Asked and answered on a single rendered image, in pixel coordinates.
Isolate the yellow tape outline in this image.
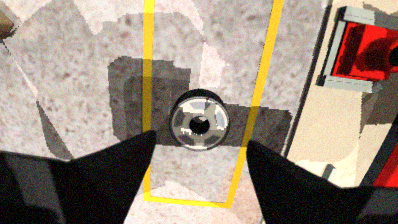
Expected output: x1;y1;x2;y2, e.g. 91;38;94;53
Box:
143;0;284;209

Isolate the black tyre with grey wheel rim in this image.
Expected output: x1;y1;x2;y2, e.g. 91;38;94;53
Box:
169;89;230;152

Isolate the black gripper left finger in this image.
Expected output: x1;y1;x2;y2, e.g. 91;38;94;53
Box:
0;130;156;224

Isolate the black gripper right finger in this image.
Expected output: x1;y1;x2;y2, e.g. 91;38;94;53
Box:
245;140;398;224

